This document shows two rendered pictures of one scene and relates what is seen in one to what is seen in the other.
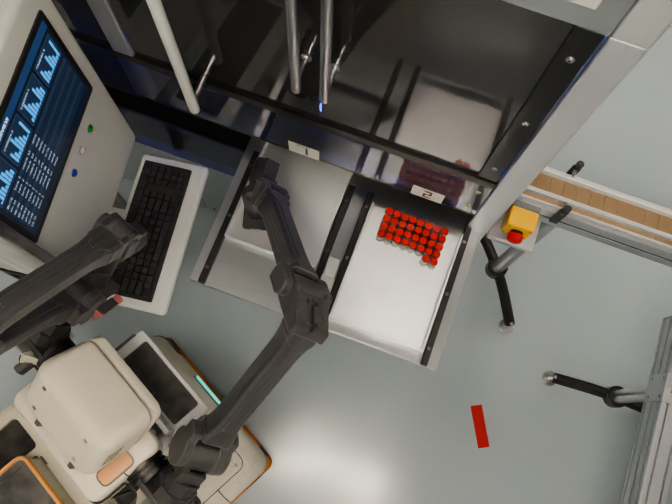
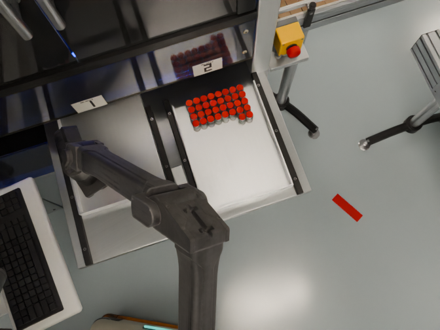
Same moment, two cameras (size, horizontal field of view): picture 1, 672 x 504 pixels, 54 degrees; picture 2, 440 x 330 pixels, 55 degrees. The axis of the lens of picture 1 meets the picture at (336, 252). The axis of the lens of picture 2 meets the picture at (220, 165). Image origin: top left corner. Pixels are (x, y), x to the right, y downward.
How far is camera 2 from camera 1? 52 cm
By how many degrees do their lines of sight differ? 7
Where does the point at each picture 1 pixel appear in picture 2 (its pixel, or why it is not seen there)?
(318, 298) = (192, 201)
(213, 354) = (144, 300)
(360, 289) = (212, 175)
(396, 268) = (226, 140)
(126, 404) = not seen: outside the picture
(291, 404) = (220, 290)
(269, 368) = (198, 300)
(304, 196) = (118, 141)
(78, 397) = not seen: outside the picture
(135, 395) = not seen: outside the picture
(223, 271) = (100, 242)
